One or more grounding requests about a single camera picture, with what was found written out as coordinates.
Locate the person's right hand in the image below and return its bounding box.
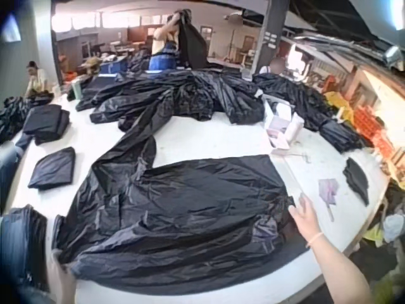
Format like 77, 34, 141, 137
288, 193, 324, 247

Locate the person's left hand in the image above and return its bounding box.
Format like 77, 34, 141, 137
46, 248, 78, 304

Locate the large black raincoat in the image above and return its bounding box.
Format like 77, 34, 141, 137
52, 134, 313, 298

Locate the purple paper tag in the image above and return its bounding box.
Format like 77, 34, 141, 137
317, 178, 340, 222

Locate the stack of folded black garments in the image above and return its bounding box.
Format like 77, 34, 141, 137
23, 103, 72, 147
0, 204, 49, 297

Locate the folded black garment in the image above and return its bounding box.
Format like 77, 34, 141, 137
27, 146, 77, 191
342, 156, 371, 206

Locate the heap of mixed cloths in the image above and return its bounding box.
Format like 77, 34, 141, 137
360, 182, 405, 304

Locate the white cardboard box of packets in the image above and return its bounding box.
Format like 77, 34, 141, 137
260, 92, 305, 156

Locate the heap of black raincoats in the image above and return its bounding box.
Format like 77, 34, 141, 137
0, 94, 54, 144
75, 68, 267, 133
252, 73, 376, 155

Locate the cluttered shelf with orange items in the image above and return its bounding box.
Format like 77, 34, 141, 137
311, 60, 400, 174

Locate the dark grey pillar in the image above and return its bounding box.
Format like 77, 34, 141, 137
251, 0, 288, 77

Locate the pale green box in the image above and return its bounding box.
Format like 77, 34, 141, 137
66, 79, 84, 103

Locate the blue crate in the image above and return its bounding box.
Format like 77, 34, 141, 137
98, 60, 128, 77

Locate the pink wrist bracelet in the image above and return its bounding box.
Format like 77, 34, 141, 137
305, 232, 325, 249

